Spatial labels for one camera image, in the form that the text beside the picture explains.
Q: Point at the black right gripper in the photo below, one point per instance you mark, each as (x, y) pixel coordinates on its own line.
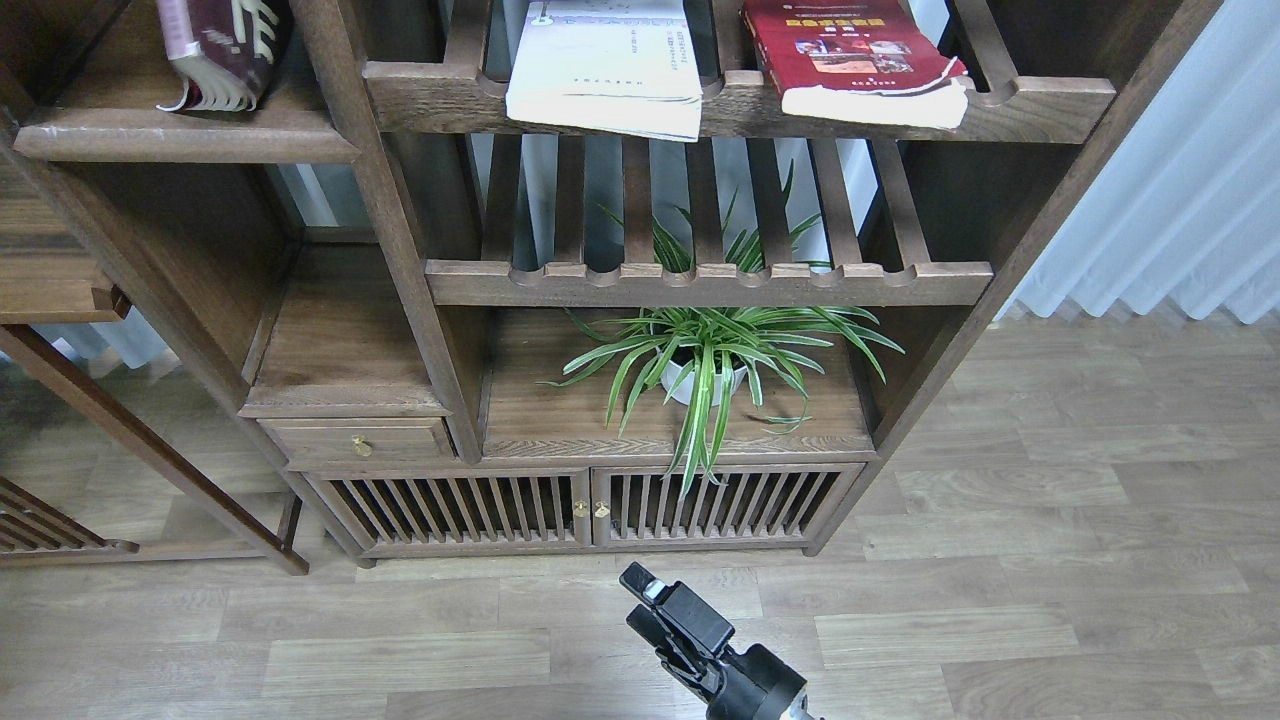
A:
(691, 638)

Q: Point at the red paperback book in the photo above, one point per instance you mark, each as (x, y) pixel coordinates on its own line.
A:
(856, 61)

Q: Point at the maroon book white characters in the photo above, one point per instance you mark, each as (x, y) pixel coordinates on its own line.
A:
(225, 51)

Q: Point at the white plant pot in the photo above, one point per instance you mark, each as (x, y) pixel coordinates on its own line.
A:
(681, 380)

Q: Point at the green spider plant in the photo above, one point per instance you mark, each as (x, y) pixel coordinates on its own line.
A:
(766, 340)

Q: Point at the brass drawer knob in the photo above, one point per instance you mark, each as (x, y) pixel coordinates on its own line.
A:
(362, 446)

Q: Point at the dark wooden bookshelf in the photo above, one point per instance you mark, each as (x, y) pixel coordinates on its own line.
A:
(379, 251)

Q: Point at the white paperback book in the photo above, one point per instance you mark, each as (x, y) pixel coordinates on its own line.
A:
(626, 67)

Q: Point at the white curtain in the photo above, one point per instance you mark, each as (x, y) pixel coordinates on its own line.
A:
(1187, 209)

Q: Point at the wooden side rack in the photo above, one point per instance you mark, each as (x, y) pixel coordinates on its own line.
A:
(85, 480)

